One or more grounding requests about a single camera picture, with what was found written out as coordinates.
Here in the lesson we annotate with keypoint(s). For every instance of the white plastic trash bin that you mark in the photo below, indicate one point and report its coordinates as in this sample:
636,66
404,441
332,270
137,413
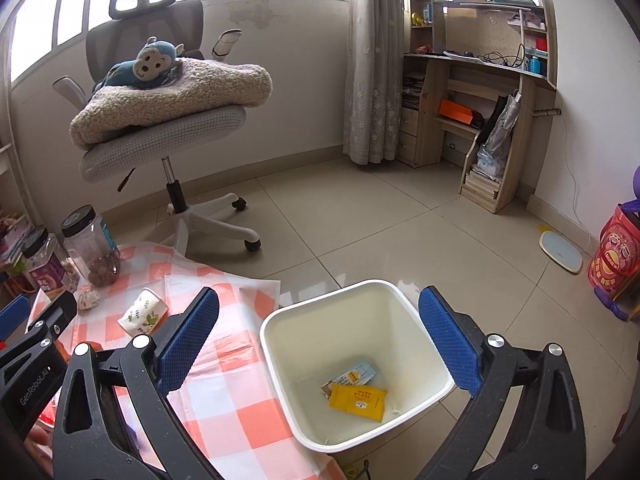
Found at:
310,330

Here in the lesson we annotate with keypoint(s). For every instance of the orange flat box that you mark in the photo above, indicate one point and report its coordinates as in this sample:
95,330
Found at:
456,112

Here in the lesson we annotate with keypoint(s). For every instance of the blue monkey plush toy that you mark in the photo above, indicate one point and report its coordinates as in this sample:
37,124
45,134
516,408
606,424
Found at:
147,62

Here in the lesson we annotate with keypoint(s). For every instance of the leaf print paper cup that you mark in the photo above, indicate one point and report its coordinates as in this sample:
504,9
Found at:
142,312

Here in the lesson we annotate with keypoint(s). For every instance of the stack of books in desk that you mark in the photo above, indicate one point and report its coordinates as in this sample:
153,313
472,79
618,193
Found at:
481,185

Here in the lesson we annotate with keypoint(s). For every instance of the yellow flat packet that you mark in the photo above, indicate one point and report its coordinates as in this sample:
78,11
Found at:
357,402

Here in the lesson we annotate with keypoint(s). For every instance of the pile of colourful books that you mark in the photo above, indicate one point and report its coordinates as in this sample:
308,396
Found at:
12,250

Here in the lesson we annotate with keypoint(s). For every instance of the person's left hand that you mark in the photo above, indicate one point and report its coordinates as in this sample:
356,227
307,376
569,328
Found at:
37,447

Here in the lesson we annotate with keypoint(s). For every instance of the white plastic bag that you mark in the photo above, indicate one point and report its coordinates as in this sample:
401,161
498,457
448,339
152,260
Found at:
489,165

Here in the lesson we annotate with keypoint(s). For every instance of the crumpled white tissue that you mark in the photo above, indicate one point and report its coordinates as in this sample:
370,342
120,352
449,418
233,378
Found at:
87,300

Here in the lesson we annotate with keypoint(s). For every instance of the purple label snack jar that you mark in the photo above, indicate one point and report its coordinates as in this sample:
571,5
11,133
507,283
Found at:
45,270

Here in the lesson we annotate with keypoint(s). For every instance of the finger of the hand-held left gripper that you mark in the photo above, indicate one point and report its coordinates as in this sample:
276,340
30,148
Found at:
14,315
57,312

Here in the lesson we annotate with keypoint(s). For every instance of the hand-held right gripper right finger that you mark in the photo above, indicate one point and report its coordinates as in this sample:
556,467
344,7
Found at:
447,332

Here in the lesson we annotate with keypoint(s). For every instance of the red gift bag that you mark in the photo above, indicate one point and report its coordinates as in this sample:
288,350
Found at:
617,255

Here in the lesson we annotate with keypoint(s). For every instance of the small pale blue packet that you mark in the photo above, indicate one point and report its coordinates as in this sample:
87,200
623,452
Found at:
357,372

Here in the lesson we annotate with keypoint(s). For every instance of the clear jar with brown nuts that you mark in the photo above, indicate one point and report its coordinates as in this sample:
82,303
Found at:
92,255

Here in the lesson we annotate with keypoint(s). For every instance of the blue bottle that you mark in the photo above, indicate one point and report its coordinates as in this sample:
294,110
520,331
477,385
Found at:
536,65

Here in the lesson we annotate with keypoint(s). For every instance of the grey mesh office chair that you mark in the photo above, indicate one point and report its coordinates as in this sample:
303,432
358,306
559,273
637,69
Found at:
170,130

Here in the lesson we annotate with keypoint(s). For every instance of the grey folded umbrella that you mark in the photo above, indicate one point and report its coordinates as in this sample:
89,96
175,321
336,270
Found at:
502,130

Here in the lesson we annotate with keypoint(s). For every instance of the stack of magazines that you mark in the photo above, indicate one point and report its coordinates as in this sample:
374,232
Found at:
414,91

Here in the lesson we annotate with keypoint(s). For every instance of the beige fleece blanket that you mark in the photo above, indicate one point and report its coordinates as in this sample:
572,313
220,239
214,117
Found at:
200,90

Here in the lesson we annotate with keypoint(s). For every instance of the pale blue bathroom scale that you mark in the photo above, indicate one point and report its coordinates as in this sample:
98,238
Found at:
562,252

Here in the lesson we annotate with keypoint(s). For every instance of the yellow toy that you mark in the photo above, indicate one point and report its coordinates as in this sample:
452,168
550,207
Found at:
417,20

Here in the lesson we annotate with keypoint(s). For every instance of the light wooden desk with shelves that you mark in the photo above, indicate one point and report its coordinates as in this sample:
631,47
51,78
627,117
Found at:
432,110

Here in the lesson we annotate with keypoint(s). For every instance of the beige lace curtain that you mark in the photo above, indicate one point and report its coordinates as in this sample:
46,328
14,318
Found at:
372,85

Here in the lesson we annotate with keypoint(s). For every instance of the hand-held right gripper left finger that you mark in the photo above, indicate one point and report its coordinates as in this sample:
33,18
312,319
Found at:
192,327

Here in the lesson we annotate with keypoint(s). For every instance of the orange white checkered tablecloth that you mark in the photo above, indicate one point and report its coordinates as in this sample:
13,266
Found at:
235,410

